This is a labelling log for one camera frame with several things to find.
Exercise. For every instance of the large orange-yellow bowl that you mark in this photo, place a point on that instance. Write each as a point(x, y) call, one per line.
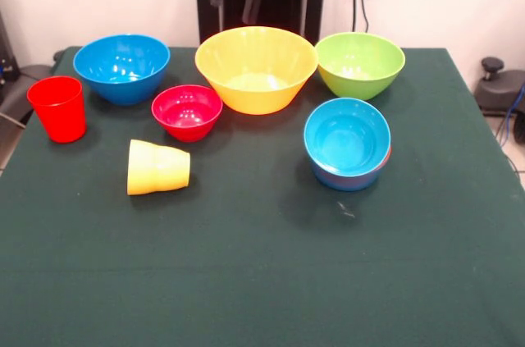
point(254, 92)

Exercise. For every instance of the small magenta bowl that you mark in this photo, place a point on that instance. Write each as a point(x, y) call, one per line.
point(186, 125)

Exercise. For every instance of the small light blue bowl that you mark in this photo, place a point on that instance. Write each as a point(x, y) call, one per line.
point(344, 138)

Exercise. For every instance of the orange-yellow cup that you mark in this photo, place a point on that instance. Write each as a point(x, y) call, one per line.
point(176, 170)

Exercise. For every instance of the yellow cup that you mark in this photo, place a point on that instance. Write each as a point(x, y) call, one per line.
point(141, 168)

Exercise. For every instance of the large blue bowl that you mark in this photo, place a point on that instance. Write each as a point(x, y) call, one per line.
point(119, 76)

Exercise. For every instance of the large green bowl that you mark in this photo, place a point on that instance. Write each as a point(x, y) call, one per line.
point(357, 80)

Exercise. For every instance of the red cup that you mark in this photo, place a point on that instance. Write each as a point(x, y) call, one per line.
point(57, 117)

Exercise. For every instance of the dark green tablecloth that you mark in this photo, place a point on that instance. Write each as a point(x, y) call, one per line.
point(262, 273)

